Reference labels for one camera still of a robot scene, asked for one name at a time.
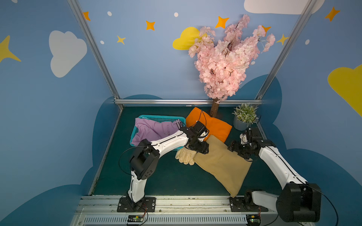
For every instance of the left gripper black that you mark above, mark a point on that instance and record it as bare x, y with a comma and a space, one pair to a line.
196, 145

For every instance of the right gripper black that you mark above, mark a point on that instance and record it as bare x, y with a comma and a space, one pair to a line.
239, 148

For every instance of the purple pants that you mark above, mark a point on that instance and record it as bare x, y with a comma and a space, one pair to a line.
153, 130

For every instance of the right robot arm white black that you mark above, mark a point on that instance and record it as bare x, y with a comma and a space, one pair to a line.
299, 201

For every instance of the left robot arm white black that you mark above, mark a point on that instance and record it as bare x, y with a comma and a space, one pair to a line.
146, 156

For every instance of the folded orange pants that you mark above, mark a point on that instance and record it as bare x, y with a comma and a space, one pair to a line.
216, 127

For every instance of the cream folded shorts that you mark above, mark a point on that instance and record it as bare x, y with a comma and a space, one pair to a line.
186, 156

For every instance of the folded khaki pants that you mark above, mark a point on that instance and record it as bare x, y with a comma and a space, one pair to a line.
227, 167

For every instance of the small potted green plant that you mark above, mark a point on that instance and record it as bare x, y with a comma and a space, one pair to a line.
244, 116

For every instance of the right controller board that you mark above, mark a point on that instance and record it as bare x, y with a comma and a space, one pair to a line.
253, 220

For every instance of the controller board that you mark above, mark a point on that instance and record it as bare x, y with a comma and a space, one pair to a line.
253, 220
135, 219

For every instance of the pink cherry blossom tree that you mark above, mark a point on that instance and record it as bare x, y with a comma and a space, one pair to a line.
222, 66

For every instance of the left controller board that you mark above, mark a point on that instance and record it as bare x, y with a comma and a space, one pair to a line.
135, 219

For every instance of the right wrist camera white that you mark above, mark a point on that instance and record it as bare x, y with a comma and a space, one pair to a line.
243, 139

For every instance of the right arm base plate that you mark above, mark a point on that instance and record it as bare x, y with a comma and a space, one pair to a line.
242, 204

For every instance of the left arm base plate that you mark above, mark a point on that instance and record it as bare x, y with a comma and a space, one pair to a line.
145, 204

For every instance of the aluminium front rail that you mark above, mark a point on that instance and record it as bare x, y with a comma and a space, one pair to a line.
179, 210

